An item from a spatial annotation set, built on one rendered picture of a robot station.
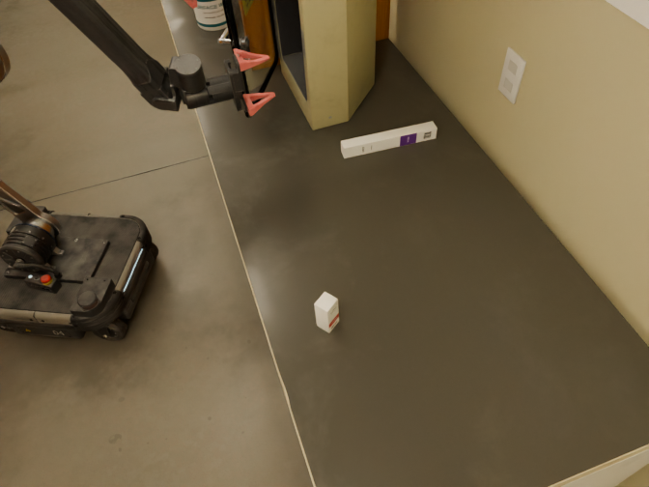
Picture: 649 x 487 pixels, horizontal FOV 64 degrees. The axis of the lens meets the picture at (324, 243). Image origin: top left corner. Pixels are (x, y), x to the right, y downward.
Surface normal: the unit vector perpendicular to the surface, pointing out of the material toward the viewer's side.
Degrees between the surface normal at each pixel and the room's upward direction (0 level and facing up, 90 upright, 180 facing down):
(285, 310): 0
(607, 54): 90
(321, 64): 90
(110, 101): 0
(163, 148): 0
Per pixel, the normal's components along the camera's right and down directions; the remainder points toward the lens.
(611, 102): -0.94, 0.29
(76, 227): -0.05, -0.63
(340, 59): 0.33, 0.72
